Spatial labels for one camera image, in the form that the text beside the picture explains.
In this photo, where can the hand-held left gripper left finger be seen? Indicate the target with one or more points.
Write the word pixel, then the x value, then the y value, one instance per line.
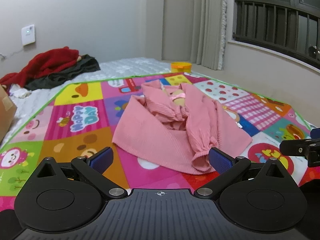
pixel 102 159

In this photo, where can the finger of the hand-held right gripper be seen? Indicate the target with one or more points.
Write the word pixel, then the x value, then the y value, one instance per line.
pixel 297 146
pixel 316 133

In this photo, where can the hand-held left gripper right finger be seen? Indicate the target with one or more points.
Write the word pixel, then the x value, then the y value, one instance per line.
pixel 220 160

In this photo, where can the pink ribbed garment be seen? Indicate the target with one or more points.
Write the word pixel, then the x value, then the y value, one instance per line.
pixel 155 135

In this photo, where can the colourful printed play mat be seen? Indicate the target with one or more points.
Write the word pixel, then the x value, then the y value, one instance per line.
pixel 75 105

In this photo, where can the dark grey garment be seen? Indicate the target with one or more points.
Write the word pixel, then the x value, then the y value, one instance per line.
pixel 75 71

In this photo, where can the yellow plastic container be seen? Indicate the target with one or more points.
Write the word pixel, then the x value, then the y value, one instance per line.
pixel 181 67

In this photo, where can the white crumpled cloth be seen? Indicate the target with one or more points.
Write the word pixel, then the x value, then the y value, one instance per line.
pixel 21 91

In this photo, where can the cardboard box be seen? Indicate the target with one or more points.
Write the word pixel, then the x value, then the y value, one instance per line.
pixel 6 112

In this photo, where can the red fleece garment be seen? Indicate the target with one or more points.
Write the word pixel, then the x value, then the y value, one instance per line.
pixel 47 62

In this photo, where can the dark window railing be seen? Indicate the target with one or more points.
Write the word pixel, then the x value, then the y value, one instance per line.
pixel 275 8

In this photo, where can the white lace curtain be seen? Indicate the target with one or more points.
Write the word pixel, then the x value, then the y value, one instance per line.
pixel 223 25

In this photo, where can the beige curtain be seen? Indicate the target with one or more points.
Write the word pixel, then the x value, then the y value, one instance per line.
pixel 200 17

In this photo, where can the white wall device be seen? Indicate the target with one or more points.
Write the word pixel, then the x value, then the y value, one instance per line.
pixel 28 35

